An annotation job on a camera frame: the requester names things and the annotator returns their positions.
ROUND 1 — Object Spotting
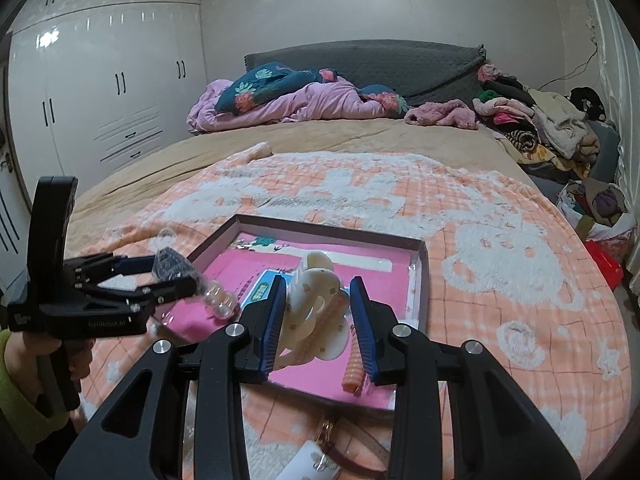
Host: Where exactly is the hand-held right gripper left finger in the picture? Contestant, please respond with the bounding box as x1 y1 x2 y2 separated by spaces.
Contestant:
55 275 288 480

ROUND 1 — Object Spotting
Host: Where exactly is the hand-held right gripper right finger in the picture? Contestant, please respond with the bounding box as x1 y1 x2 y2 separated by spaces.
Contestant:
349 275 583 480

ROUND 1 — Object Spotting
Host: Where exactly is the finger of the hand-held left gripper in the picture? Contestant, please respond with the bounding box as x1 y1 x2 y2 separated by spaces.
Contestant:
74 254 160 287
85 275 199 322

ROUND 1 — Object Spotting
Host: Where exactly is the black beaded hair clip packet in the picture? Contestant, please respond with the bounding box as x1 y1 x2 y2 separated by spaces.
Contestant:
154 230 197 283

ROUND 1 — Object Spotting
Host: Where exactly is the orange spiral hair tie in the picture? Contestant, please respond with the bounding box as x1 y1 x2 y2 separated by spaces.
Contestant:
280 292 362 395

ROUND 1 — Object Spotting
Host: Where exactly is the white hair claw clip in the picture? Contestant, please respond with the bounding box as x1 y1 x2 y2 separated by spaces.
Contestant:
277 251 353 362

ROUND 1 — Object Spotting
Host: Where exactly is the shallow cardboard box pink lining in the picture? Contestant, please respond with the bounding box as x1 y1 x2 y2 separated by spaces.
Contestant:
149 214 432 413

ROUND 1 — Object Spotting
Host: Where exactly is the person's left forearm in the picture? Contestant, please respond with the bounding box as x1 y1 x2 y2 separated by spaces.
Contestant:
0 330 71 461

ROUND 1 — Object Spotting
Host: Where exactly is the person's left hand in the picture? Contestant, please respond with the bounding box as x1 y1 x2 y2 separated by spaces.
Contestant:
2 332 98 433

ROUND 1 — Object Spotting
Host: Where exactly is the orange checked cloud blanket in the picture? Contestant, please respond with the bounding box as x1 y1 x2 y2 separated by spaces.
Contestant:
75 142 632 480

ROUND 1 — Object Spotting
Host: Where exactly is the white paper tag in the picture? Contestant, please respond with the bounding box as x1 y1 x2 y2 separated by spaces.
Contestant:
292 440 343 480

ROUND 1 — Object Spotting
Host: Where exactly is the beige bedsheet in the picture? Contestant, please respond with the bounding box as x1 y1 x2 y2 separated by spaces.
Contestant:
65 117 531 261

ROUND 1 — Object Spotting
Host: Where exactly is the white wardrobe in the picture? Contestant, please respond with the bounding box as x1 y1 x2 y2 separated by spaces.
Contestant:
0 0 211 271

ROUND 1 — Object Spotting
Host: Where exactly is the pink quilt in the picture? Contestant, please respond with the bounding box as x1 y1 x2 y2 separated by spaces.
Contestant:
186 72 411 133

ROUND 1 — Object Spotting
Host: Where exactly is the pink fluffy cloth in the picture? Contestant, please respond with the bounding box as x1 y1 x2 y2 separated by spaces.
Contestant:
404 100 480 130

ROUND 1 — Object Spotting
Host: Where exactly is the dark floral pillow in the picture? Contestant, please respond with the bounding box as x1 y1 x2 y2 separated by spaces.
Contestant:
215 62 351 113

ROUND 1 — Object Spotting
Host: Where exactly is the red cloth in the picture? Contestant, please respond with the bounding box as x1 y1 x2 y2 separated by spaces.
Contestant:
584 240 626 291

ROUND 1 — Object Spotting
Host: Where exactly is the grey padded headboard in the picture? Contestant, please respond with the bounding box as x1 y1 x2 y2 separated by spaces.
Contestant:
244 39 488 106

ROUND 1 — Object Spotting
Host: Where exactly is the bag of clothes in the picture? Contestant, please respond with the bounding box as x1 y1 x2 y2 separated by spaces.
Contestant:
556 180 636 246

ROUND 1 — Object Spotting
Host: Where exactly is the pile of clothes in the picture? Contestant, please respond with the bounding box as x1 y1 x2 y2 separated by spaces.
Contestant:
472 64 621 181

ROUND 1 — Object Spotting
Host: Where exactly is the cream curtain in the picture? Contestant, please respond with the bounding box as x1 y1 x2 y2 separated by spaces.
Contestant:
585 0 640 301

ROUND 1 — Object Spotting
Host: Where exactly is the brown leather strap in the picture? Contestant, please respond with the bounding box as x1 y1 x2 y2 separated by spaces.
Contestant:
320 417 393 480

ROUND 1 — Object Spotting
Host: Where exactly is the black wall cable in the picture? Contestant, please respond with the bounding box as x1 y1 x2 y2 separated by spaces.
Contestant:
555 35 601 83

